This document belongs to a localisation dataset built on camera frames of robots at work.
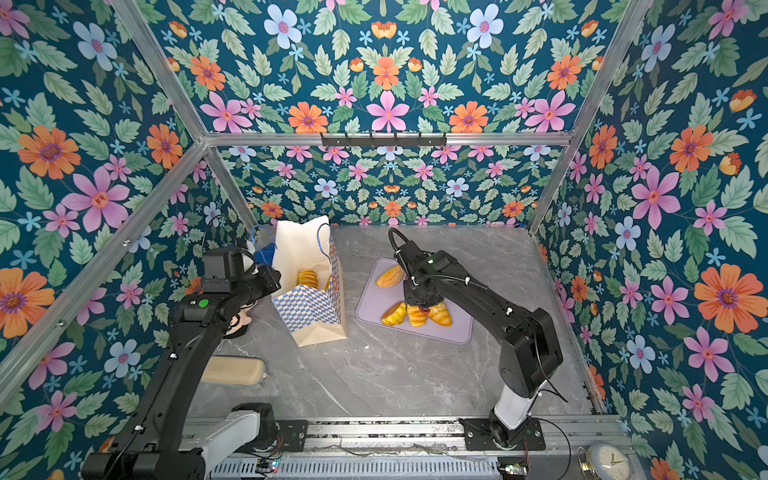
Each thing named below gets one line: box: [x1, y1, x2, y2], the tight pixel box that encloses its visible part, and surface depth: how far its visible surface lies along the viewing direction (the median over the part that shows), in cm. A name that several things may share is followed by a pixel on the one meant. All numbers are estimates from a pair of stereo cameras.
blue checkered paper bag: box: [271, 215, 347, 347], surface depth 84 cm
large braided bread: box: [296, 268, 319, 289], surface depth 102 cm
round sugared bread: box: [376, 265, 404, 289], surface depth 101 cm
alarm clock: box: [577, 442, 633, 480], surface depth 69 cm
